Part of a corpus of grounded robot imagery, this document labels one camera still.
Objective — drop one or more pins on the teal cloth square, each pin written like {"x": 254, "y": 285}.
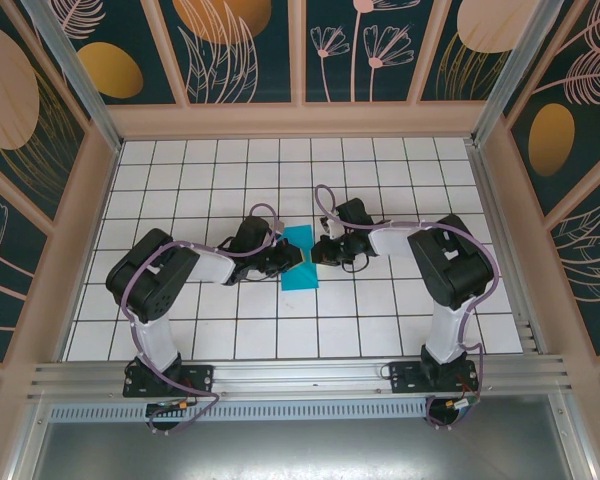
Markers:
{"x": 300, "y": 281}

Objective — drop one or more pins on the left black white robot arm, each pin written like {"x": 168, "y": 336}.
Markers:
{"x": 150, "y": 280}

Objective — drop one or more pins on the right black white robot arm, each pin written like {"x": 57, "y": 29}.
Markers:
{"x": 450, "y": 265}

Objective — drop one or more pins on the grey metal sheet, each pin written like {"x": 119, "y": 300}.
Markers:
{"x": 300, "y": 450}

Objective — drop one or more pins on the small circuit board with connector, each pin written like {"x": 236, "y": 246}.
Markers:
{"x": 172, "y": 406}
{"x": 462, "y": 404}

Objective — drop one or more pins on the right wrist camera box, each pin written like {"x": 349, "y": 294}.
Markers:
{"x": 336, "y": 231}

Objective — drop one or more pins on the long aluminium mounting rail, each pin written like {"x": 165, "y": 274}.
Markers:
{"x": 300, "y": 375}

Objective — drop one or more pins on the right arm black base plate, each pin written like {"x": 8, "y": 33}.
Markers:
{"x": 405, "y": 380}

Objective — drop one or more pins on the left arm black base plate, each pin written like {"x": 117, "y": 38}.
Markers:
{"x": 200, "y": 377}

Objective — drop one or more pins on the aluminium side rail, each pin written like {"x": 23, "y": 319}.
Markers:
{"x": 500, "y": 235}

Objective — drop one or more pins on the aluminium frame post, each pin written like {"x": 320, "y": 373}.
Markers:
{"x": 518, "y": 65}
{"x": 71, "y": 65}

